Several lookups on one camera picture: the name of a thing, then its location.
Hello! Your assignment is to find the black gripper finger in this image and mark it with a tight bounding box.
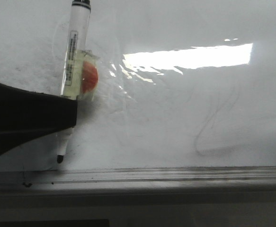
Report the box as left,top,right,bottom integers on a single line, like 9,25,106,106
0,83,78,156

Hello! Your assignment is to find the red magnet taped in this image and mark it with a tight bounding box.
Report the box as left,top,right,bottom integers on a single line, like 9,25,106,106
77,50,99,102

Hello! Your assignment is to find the white black-tipped whiteboard marker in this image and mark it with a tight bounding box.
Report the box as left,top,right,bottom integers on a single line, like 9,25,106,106
56,0,92,164

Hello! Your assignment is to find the white whiteboard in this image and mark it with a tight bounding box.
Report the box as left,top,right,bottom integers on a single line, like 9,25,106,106
0,0,276,171

